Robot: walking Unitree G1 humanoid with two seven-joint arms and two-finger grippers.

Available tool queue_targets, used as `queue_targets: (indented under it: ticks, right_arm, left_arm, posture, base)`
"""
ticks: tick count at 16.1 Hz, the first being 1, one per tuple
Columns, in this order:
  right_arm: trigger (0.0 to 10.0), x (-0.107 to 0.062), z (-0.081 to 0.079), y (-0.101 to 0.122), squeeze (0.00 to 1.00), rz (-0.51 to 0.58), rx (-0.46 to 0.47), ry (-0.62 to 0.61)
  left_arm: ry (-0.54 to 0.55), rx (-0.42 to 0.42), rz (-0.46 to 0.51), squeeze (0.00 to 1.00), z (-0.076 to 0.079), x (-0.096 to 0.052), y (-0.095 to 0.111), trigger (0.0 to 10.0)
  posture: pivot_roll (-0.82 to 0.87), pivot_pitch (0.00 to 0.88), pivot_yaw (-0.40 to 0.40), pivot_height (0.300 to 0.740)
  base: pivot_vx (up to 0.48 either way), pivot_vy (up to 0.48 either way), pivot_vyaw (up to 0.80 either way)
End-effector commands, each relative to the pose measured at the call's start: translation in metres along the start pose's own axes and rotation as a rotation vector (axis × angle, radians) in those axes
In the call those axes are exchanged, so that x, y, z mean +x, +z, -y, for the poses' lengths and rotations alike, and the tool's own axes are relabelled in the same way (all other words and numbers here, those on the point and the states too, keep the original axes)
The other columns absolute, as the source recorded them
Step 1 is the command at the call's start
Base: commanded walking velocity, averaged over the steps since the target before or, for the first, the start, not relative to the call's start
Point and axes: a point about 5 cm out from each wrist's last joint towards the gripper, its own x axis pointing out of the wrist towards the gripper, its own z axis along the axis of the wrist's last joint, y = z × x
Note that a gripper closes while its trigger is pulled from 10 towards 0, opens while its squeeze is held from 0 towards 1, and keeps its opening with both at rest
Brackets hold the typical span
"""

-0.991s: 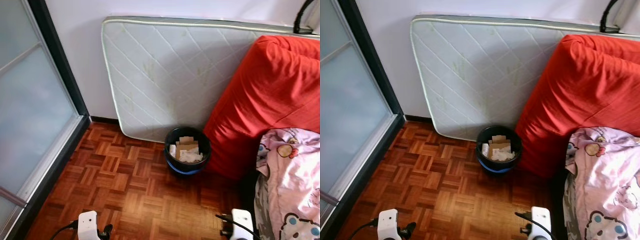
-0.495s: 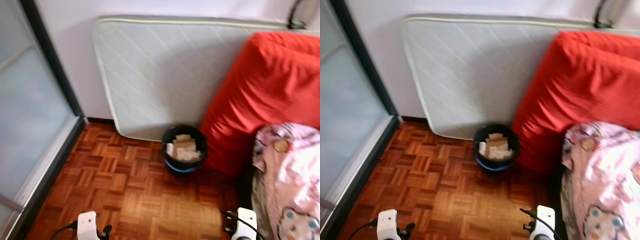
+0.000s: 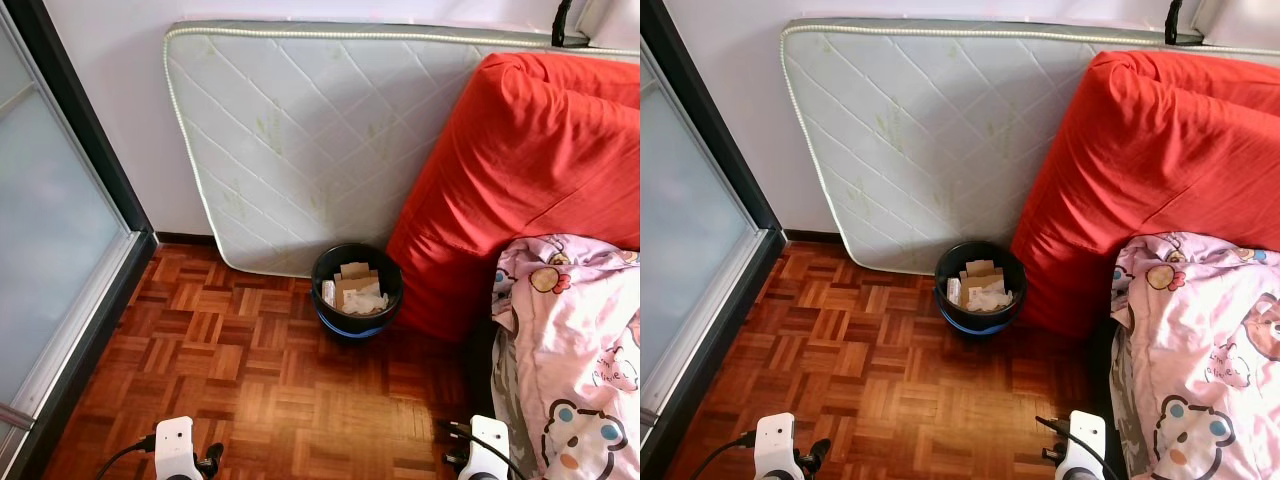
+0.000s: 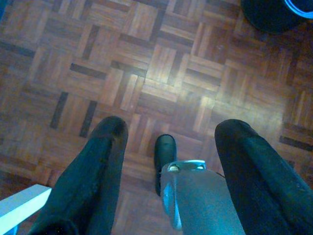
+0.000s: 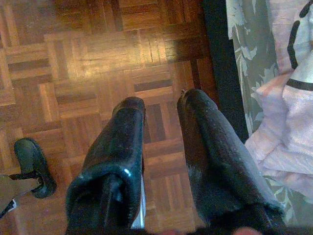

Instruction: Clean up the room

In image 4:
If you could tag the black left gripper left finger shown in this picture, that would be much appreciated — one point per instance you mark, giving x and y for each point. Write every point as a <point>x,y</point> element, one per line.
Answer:
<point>93,176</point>

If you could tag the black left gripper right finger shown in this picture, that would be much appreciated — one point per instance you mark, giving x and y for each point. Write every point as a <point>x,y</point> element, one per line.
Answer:
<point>259,183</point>

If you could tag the silver robot left leg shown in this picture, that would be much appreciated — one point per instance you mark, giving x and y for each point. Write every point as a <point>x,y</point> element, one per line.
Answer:
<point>200,195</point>

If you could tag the white board edge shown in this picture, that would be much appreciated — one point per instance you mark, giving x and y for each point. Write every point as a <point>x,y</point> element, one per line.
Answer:
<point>19,203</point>

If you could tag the round black waste bin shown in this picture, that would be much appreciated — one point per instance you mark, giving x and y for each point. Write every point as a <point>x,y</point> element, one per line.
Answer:
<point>264,17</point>

